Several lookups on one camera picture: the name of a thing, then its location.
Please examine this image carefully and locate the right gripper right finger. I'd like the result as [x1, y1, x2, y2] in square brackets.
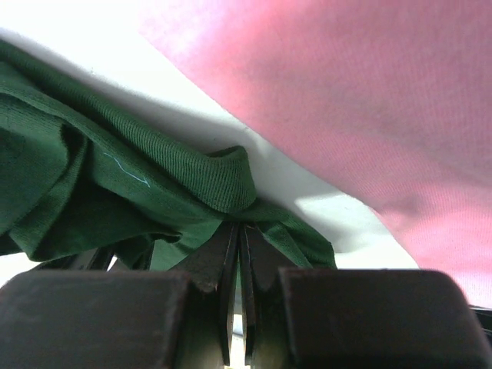
[239, 225, 491, 368]

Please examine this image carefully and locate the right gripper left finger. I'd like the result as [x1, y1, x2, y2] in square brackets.
[1, 223, 238, 368]

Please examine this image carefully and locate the white and green t-shirt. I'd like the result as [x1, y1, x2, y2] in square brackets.
[1, 42, 335, 270]

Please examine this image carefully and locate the folded pink t-shirt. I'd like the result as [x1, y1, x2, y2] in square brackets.
[139, 1, 491, 306]

